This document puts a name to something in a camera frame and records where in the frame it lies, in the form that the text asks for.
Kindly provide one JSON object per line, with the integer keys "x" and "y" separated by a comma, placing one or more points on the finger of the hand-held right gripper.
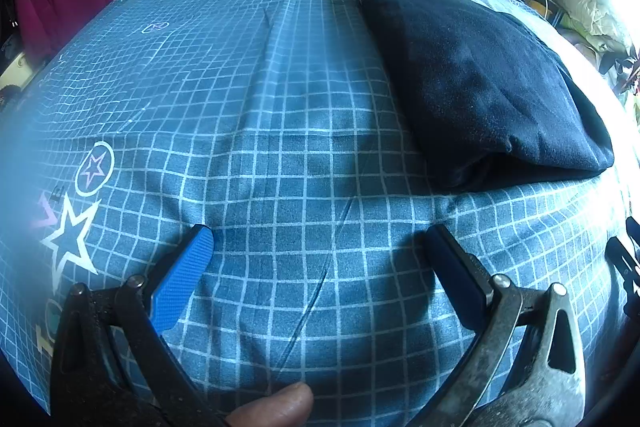
{"x": 625, "y": 257}

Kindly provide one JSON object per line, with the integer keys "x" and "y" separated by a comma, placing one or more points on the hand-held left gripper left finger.
{"x": 182, "y": 277}

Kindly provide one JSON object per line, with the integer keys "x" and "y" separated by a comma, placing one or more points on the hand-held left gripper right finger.
{"x": 457, "y": 267}

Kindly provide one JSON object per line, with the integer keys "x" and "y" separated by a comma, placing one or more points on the navy blue garment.
{"x": 475, "y": 97}

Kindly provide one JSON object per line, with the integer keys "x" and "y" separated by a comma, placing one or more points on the blue grid bed sheet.
{"x": 275, "y": 132}

